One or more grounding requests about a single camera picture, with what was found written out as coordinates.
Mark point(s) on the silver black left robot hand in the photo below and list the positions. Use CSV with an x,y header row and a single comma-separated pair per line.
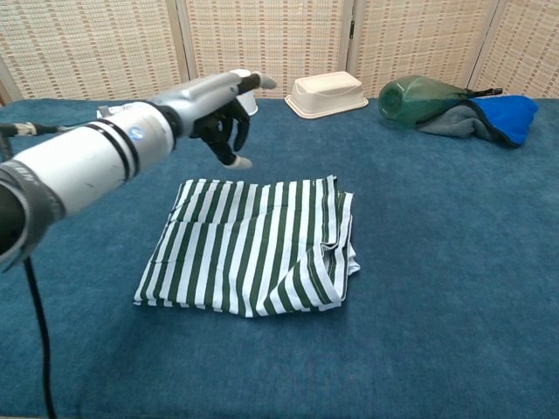
x,y
209,109

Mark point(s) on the green white striped T-shirt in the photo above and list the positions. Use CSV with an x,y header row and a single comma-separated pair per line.
x,y
249,244

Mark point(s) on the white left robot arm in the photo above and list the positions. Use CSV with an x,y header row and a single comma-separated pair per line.
x,y
78,170

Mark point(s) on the white paper cup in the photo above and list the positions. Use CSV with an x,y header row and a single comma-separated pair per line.
x,y
250,102

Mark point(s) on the bamboo screen panel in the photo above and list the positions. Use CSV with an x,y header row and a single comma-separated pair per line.
x,y
87,48
528,48
423,39
266,43

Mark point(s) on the green white flat carton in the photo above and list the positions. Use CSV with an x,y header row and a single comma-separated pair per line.
x,y
107,110

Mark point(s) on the beige plastic tray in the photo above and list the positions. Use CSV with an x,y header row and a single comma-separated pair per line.
x,y
325,94

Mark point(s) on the green plastic bottle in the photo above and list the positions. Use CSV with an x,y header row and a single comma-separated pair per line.
x,y
415,100

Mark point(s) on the blue table mat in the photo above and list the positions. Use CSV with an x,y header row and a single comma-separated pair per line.
x,y
393,305

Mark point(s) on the blue grey cloth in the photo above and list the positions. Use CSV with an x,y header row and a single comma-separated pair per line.
x,y
506,118

